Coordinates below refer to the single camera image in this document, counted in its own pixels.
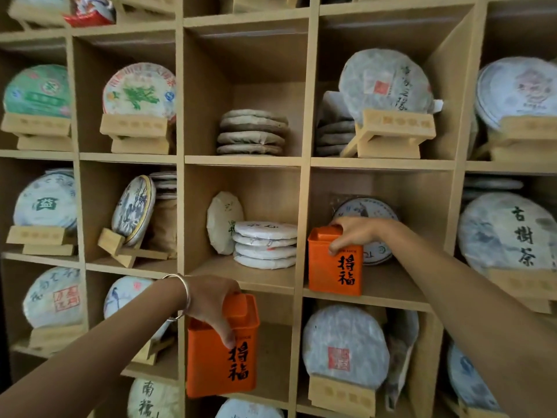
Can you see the grey paper-wrapped tea cake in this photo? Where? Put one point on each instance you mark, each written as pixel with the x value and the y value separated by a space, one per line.
pixel 336 127
pixel 249 149
pixel 336 138
pixel 333 106
pixel 330 150
pixel 254 125
pixel 254 115
pixel 251 138

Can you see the tea cake blue ink painting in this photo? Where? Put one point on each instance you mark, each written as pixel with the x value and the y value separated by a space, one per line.
pixel 132 211

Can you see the tea cake red square stamp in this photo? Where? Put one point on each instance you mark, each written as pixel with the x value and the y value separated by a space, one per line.
pixel 54 298

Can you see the white tea cake bird print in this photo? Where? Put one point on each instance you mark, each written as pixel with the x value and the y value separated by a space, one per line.
pixel 124 293

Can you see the large tea cake black characters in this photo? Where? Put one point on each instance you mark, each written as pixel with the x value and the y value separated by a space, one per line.
pixel 500 235

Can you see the green wrapped tea cake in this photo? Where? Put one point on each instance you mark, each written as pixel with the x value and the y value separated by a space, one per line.
pixel 37 91

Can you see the plain white tea cake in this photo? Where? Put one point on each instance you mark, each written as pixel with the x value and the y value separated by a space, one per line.
pixel 248 410

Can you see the red and white packet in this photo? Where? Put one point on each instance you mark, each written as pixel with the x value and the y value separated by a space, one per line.
pixel 89 10

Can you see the brown paper bundle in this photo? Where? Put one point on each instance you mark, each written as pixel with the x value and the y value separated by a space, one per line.
pixel 164 228

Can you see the white tea cake pink drawing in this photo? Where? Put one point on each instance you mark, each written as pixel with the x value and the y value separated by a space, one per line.
pixel 518 89

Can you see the plastic-bagged white tea cake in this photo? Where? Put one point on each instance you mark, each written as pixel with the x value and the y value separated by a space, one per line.
pixel 370 208

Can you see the wooden cubby shelf unit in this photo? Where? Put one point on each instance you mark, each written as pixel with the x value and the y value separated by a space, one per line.
pixel 243 161

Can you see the orange tea tin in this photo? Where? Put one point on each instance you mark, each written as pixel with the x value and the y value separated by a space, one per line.
pixel 333 269
pixel 217 356

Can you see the white tea cake black characters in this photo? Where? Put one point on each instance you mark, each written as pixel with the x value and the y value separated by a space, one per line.
pixel 152 400

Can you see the cream paper-wrapped tea cake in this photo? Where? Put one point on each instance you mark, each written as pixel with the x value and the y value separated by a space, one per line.
pixel 223 221

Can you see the person's left forearm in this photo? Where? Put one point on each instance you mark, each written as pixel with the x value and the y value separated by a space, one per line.
pixel 95 343

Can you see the white tea cake green print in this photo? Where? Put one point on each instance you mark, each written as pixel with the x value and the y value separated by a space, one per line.
pixel 139 91

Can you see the white tea cake red stamp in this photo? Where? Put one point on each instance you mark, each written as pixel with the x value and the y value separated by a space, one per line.
pixel 385 82

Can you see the white tea cake green label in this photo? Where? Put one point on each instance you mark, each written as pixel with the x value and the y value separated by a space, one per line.
pixel 45 202

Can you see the grey tea cake red stamp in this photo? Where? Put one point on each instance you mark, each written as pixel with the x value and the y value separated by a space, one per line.
pixel 346 346

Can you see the white paper-wrapped tea cake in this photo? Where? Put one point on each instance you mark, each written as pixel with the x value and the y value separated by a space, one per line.
pixel 167 194
pixel 264 262
pixel 265 251
pixel 263 242
pixel 164 175
pixel 265 229
pixel 494 183
pixel 41 2
pixel 61 171
pixel 166 184

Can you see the person's left hand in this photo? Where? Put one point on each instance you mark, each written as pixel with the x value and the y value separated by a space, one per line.
pixel 206 300

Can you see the person's right thumb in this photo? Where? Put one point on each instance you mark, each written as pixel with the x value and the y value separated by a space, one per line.
pixel 339 245

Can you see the bluish wrapped tea cake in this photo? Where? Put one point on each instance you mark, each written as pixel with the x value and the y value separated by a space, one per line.
pixel 470 378

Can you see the person's right hand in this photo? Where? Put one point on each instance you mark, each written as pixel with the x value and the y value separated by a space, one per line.
pixel 365 231

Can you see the person's right forearm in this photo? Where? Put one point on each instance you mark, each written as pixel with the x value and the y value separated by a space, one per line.
pixel 470 322

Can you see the person's left thumb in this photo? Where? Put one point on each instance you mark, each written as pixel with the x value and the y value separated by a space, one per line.
pixel 224 328

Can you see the clear plastic bag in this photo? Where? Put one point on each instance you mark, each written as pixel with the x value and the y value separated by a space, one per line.
pixel 402 348

